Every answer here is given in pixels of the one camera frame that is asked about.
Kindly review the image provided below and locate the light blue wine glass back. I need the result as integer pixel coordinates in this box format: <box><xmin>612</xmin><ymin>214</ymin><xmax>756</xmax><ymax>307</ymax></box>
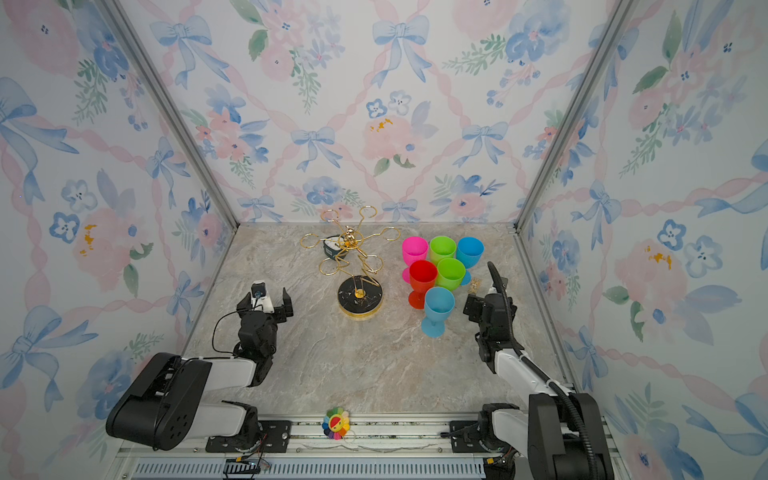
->
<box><xmin>421</xmin><ymin>287</ymin><xmax>455</xmax><ymax>338</ymax></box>

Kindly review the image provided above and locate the green wine glass back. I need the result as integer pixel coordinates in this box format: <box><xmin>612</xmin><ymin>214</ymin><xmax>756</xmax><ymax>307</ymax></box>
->
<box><xmin>435</xmin><ymin>258</ymin><xmax>466</xmax><ymax>291</ymax></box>

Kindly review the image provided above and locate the green wine glass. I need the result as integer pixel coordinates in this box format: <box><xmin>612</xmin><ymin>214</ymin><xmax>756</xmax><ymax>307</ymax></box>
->
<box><xmin>428</xmin><ymin>236</ymin><xmax>457</xmax><ymax>265</ymax></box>
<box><xmin>435</xmin><ymin>258</ymin><xmax>466</xmax><ymax>291</ymax></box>

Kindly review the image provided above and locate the blue wine glass front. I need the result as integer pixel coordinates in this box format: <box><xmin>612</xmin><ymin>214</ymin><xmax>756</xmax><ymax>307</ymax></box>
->
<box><xmin>456</xmin><ymin>237</ymin><xmax>485</xmax><ymax>286</ymax></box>

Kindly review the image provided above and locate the red wine glass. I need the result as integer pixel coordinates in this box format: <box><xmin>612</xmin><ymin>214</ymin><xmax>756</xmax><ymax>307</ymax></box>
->
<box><xmin>408</xmin><ymin>260</ymin><xmax>438</xmax><ymax>310</ymax></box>

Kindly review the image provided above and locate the green wine glass front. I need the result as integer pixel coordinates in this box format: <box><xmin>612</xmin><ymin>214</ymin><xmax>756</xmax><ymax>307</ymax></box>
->
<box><xmin>428</xmin><ymin>236</ymin><xmax>457</xmax><ymax>265</ymax></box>

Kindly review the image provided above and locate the magenta wine glass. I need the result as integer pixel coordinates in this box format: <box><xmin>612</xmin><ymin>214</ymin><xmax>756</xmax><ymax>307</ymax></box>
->
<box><xmin>401</xmin><ymin>236</ymin><xmax>429</xmax><ymax>283</ymax></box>

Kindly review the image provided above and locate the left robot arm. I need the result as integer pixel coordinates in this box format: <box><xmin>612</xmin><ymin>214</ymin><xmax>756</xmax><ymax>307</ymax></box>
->
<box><xmin>105</xmin><ymin>283</ymin><xmax>294</xmax><ymax>454</ymax></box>

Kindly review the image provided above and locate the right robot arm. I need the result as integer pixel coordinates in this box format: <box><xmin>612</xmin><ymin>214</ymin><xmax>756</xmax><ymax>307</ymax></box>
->
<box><xmin>463</xmin><ymin>293</ymin><xmax>615</xmax><ymax>479</ymax></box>

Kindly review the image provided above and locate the gold wine glass rack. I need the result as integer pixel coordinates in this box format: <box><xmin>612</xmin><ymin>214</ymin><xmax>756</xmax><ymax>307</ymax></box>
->
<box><xmin>299</xmin><ymin>205</ymin><xmax>401</xmax><ymax>321</ymax></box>

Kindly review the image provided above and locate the small gold wrapped candy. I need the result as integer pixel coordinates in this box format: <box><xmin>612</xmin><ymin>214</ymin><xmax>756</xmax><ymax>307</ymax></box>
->
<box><xmin>468</xmin><ymin>278</ymin><xmax>482</xmax><ymax>295</ymax></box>

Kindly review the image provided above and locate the rainbow flower toy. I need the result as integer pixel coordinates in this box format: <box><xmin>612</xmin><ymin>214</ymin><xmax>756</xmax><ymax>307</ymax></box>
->
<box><xmin>322</xmin><ymin>407</ymin><xmax>351</xmax><ymax>441</ymax></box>

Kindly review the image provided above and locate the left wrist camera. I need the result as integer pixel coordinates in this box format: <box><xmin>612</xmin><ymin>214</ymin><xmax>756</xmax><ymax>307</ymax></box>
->
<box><xmin>250</xmin><ymin>282</ymin><xmax>275</xmax><ymax>314</ymax></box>

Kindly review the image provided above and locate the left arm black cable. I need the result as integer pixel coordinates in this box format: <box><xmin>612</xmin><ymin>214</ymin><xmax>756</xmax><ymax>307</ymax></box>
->
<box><xmin>211</xmin><ymin>308</ymin><xmax>253</xmax><ymax>358</ymax></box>

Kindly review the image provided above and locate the black corrugated cable hose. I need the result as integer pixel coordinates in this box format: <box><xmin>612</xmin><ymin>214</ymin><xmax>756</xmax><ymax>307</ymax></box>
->
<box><xmin>487</xmin><ymin>261</ymin><xmax>601</xmax><ymax>480</ymax></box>

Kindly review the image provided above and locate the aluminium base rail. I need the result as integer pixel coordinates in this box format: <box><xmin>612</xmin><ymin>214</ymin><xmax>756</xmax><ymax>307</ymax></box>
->
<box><xmin>113</xmin><ymin>410</ymin><xmax>631</xmax><ymax>480</ymax></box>

